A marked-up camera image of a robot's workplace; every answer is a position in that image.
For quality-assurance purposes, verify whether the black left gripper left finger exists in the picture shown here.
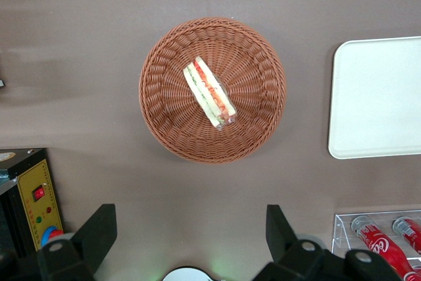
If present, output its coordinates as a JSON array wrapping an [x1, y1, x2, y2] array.
[[36, 203, 118, 281]]

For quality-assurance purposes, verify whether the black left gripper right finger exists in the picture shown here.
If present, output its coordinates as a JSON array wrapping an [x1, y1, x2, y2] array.
[[253, 204, 330, 281]]

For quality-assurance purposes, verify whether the plastic-wrapped triangle sandwich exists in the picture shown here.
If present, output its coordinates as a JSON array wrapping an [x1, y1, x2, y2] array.
[[182, 56, 237, 131]]

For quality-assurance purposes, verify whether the brown round wicker basket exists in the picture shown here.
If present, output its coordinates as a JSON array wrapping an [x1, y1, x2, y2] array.
[[138, 16, 287, 165]]

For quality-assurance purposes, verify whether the beige plastic serving tray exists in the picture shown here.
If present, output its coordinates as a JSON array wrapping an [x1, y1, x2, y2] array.
[[328, 36, 421, 160]]

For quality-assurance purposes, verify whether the clear acrylic bottle rack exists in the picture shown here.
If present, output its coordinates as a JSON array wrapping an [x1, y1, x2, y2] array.
[[331, 209, 421, 281]]

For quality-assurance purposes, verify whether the black food warmer machine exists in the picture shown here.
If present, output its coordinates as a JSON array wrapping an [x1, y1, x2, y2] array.
[[0, 148, 65, 259]]

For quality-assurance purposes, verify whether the red cola bottle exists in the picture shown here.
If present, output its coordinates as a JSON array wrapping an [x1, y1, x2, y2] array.
[[392, 217, 421, 255], [351, 215, 421, 281]]

